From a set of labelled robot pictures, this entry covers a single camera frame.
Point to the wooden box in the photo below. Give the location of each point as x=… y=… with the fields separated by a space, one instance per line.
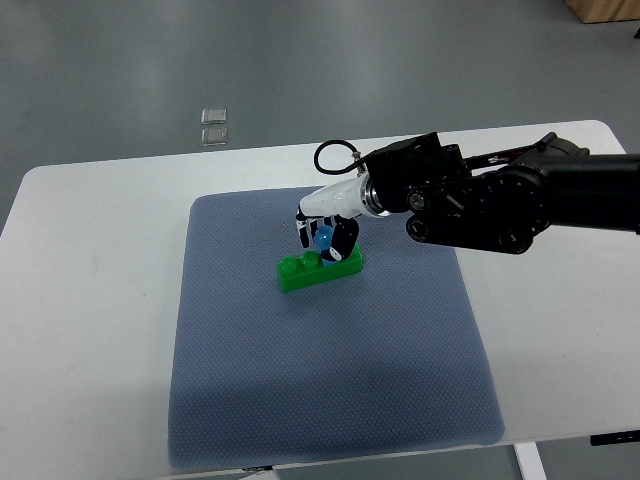
x=604 y=11

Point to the grey-blue textured mat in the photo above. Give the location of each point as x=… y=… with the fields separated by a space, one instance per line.
x=386 y=360

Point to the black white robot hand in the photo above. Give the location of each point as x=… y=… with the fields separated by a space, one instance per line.
x=338 y=206

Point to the lower metal floor plate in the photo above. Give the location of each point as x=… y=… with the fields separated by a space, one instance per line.
x=214 y=136

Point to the green four-stud toy block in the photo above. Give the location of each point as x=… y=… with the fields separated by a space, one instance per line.
x=296 y=273

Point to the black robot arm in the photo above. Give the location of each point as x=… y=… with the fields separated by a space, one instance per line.
x=500 y=201

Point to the metal floor plate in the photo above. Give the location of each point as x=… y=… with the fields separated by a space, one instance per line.
x=213 y=115
x=214 y=136

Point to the blue toy block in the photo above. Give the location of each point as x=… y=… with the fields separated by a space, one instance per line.
x=322 y=241

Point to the white table leg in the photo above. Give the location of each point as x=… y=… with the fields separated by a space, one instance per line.
x=529 y=461

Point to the black table control panel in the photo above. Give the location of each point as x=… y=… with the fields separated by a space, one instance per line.
x=615 y=438

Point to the upper metal floor plate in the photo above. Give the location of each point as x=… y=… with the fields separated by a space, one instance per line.
x=213 y=115

